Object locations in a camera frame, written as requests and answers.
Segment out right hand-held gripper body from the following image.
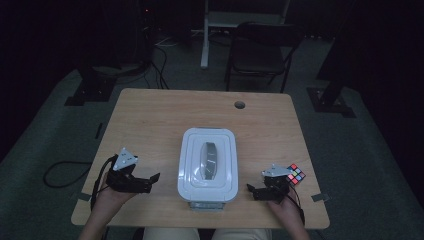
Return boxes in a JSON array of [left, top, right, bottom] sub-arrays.
[[257, 162, 295, 205]]

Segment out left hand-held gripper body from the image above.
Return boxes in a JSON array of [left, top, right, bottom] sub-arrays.
[[105, 147, 154, 195]]

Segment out multicoloured puzzle cube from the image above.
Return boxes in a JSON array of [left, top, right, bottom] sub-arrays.
[[285, 163, 307, 186]]

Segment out clear plastic storage box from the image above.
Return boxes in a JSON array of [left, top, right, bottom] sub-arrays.
[[187, 199, 227, 212]]

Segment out white box lid grey handle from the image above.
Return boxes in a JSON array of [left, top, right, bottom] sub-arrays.
[[176, 127, 240, 204]]

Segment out person's right hand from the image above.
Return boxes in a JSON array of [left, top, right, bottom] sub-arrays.
[[267, 187, 303, 225]]

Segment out person's left hand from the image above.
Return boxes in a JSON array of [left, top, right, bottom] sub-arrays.
[[94, 171, 138, 218]]

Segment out person's right leg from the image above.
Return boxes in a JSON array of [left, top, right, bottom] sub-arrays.
[[211, 228, 273, 240]]

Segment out black folding chair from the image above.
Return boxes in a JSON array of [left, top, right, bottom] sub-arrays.
[[223, 21, 306, 94]]

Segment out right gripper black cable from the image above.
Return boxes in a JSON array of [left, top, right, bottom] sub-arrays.
[[285, 191, 306, 226]]

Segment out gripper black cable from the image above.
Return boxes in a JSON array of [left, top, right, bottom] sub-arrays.
[[89, 154, 120, 212], [285, 191, 306, 226]]

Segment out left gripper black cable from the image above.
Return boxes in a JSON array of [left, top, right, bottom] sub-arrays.
[[89, 154, 120, 212]]

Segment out black cable loop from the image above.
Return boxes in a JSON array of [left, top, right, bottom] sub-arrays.
[[43, 160, 94, 189]]

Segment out black stand with base plate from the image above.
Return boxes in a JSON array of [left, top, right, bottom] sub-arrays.
[[306, 0, 357, 119], [64, 64, 118, 107]]

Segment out black floor cables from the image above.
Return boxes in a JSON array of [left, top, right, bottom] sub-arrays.
[[142, 41, 172, 90]]

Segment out white floor cable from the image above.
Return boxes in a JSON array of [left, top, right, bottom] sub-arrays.
[[154, 35, 183, 48]]

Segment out white metal desk frame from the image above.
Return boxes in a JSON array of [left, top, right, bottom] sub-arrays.
[[199, 0, 292, 70]]

